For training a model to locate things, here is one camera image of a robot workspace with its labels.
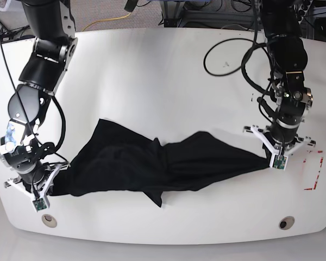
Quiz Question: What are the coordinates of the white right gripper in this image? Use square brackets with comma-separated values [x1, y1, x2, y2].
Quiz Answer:
[4, 163, 70, 201]

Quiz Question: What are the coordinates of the right table cable grommet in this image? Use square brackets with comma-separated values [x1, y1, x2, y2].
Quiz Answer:
[279, 216, 295, 230]

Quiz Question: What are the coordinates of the left table cable grommet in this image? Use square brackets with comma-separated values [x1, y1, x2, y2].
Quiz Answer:
[41, 214, 58, 228]

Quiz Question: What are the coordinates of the aluminium frame post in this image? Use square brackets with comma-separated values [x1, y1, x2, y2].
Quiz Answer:
[159, 1, 185, 28]

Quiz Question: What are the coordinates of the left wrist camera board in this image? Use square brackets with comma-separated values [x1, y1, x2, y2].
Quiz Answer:
[269, 153, 288, 170]

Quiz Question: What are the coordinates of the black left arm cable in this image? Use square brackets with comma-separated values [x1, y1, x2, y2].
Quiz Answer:
[203, 0, 278, 96]

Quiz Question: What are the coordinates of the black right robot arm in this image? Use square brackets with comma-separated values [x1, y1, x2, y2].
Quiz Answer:
[0, 1, 78, 210]

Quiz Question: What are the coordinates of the white storage box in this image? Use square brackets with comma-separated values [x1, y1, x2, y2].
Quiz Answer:
[0, 0, 11, 12]

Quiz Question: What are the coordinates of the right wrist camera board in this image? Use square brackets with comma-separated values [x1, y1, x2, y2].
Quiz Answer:
[32, 198, 49, 212]

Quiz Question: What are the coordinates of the table cable grommet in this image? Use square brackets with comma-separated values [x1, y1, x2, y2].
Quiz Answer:
[41, 214, 58, 228]
[279, 216, 295, 230]

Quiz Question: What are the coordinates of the black T-shirt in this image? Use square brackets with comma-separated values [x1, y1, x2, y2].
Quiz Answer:
[52, 119, 269, 206]

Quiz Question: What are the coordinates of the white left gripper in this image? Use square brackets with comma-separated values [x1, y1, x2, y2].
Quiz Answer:
[243, 125, 316, 160]

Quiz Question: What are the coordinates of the black tripod stand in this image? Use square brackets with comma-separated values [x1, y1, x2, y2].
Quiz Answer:
[0, 9, 35, 43]

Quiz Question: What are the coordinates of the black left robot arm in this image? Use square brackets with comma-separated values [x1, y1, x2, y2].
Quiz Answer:
[249, 1, 314, 169]

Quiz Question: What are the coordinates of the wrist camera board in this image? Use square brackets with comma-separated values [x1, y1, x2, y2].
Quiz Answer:
[32, 198, 49, 212]
[269, 153, 288, 170]

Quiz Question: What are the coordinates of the red tape rectangle marking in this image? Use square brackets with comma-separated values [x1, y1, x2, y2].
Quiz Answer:
[302, 150, 324, 191]

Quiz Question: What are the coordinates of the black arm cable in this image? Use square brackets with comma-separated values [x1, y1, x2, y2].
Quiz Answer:
[0, 0, 68, 164]
[203, 0, 278, 96]

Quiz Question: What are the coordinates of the yellow cable on floor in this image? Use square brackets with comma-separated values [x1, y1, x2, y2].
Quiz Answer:
[83, 10, 133, 32]

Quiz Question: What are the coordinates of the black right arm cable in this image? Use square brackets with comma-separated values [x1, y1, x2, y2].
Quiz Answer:
[0, 0, 68, 164]

